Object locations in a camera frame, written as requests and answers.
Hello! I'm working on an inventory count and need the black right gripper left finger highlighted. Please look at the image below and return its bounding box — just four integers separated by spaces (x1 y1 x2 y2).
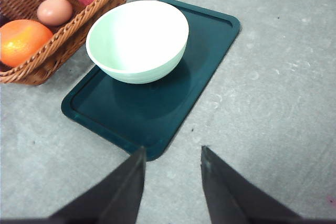
0 146 146 224

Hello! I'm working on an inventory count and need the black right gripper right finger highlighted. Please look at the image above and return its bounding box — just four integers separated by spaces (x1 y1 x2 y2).
201 145 336 224

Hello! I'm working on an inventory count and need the light green ceramic bowl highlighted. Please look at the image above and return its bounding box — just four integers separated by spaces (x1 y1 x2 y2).
86 0 190 84

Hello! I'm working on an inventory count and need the brown egg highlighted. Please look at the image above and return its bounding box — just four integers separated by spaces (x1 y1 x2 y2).
37 0 73 26

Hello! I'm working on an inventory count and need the dark teal rectangular tray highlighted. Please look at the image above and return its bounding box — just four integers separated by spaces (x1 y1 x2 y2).
61 0 240 161

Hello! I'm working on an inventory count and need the orange fruit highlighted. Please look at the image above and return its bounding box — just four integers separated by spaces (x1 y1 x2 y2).
0 19 53 67

